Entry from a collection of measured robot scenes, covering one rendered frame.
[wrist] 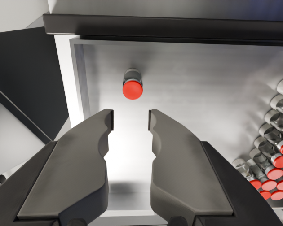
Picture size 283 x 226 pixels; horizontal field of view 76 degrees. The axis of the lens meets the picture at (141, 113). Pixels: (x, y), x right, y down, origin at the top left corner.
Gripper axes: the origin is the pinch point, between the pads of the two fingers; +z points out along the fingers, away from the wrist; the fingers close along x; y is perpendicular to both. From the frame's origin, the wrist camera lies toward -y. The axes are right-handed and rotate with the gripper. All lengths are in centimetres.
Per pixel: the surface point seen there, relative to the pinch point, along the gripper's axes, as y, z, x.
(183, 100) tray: 3.7, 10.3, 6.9
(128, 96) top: 1.2, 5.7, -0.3
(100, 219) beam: 101, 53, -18
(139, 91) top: 0.7, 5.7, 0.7
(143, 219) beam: 101, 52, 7
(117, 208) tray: 21.7, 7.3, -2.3
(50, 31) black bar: -4.4, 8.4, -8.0
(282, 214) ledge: 29.9, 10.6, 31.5
